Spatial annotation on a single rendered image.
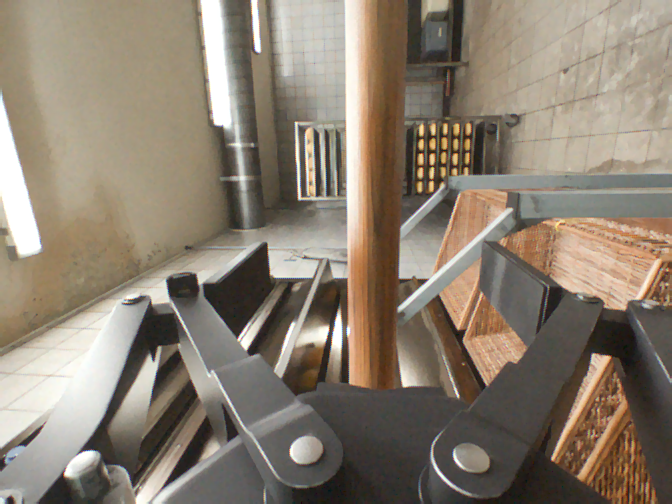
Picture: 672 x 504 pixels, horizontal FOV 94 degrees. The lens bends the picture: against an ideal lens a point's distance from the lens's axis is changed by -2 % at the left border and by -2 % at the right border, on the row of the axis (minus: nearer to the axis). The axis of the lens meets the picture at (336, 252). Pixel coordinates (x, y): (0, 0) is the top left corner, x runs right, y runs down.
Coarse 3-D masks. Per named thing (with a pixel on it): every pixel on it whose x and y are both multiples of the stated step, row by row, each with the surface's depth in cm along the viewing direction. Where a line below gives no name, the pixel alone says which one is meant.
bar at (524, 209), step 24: (456, 192) 100; (528, 192) 53; (552, 192) 53; (576, 192) 52; (600, 192) 51; (624, 192) 51; (648, 192) 50; (504, 216) 54; (528, 216) 52; (552, 216) 52; (576, 216) 52; (600, 216) 51; (624, 216) 51; (648, 216) 51; (480, 240) 55; (456, 264) 57; (432, 288) 58; (408, 312) 60
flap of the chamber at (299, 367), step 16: (320, 272) 152; (320, 288) 141; (320, 304) 135; (304, 320) 108; (320, 320) 129; (304, 336) 104; (320, 336) 124; (288, 352) 90; (304, 352) 101; (320, 352) 119; (288, 368) 85; (304, 368) 97; (288, 384) 82; (304, 384) 94
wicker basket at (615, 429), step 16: (624, 400) 50; (624, 416) 50; (608, 432) 51; (608, 448) 52; (624, 448) 52; (592, 464) 53; (608, 464) 53; (624, 464) 53; (592, 480) 54; (608, 480) 53; (624, 480) 53; (640, 480) 53; (608, 496) 54; (624, 496) 54; (640, 496) 54
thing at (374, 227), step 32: (352, 0) 14; (384, 0) 14; (352, 32) 15; (384, 32) 14; (352, 64) 15; (384, 64) 15; (352, 96) 16; (384, 96) 15; (352, 128) 16; (384, 128) 15; (352, 160) 17; (384, 160) 16; (352, 192) 17; (384, 192) 16; (352, 224) 17; (384, 224) 17; (352, 256) 18; (384, 256) 17; (352, 288) 19; (384, 288) 18; (352, 320) 19; (384, 320) 19; (352, 352) 20; (384, 352) 19; (384, 384) 20
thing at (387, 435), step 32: (320, 384) 8; (352, 384) 8; (352, 416) 7; (384, 416) 7; (416, 416) 7; (448, 416) 7; (224, 448) 6; (352, 448) 6; (384, 448) 6; (416, 448) 6; (192, 480) 6; (224, 480) 6; (256, 480) 5; (352, 480) 5; (384, 480) 5; (416, 480) 5; (544, 480) 5; (576, 480) 5
